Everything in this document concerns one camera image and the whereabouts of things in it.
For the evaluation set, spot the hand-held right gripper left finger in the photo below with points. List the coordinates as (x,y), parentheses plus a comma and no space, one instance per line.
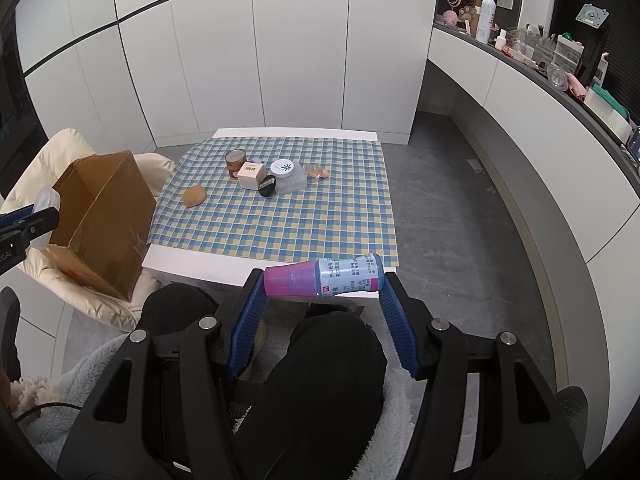
(247,325)

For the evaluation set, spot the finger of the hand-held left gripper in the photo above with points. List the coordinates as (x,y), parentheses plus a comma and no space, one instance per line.
(35,222)

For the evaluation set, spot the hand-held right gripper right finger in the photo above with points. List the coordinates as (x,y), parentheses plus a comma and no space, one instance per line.
(400,332)

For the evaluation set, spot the small clear plastic container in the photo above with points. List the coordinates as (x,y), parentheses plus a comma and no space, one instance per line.
(47,199)

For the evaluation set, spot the brown cardboard box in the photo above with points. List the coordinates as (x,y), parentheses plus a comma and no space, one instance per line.
(105,220)

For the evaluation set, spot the small bottle purple cap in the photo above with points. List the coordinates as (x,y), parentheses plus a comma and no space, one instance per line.
(340,277)

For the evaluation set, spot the small black case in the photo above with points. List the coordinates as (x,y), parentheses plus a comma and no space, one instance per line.
(267,187)

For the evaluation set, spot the brown bread bun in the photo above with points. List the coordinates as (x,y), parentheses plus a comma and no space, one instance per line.
(195,196)

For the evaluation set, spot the translucent jar white lid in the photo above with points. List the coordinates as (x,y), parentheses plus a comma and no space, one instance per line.
(290,182)

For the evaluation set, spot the red tin can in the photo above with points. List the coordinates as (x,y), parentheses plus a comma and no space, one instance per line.
(235,165)

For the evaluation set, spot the glass bottle pink cap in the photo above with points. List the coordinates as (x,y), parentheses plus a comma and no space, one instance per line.
(317,172)

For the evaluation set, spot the black armrest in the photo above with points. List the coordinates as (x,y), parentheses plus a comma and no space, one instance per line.
(572,405)
(9,330)

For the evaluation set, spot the person's black pants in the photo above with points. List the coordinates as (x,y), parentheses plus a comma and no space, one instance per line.
(320,360)

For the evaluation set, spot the cream padded chair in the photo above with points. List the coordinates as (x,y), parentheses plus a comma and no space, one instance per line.
(65,147)

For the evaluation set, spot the blue yellow checkered tablecloth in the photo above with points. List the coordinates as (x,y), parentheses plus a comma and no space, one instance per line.
(300,225)

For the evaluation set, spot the clear glass jar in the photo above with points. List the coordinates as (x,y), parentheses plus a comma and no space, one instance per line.
(557,77)

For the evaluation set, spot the small lit screen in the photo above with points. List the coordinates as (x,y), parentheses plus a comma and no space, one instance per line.
(635,142)

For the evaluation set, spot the pink plastic object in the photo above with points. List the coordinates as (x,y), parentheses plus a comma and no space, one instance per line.
(577,87)

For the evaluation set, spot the white and green basket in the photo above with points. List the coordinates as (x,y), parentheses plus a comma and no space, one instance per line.
(607,107)

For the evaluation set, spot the small white bottle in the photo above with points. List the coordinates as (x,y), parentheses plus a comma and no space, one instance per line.
(501,41)

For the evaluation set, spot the clear plastic organizer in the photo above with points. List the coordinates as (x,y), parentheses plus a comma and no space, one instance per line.
(530,45)

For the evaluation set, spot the small pink plush toy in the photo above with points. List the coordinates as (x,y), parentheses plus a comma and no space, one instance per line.
(450,16)

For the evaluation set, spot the white spray can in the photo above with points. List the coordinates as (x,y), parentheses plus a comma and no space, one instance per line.
(485,20)

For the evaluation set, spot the white drawer organizer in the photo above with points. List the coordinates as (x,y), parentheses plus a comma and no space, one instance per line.
(569,55)

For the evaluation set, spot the paw print wooden ornament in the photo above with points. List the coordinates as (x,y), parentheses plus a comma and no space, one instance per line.
(467,12)

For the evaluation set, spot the black monitor stand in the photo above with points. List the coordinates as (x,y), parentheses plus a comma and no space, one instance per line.
(595,52)

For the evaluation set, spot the grey wall switch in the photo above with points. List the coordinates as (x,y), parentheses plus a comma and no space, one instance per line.
(505,2)

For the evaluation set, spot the metal mount plate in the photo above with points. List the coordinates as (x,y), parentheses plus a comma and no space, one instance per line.
(592,15)

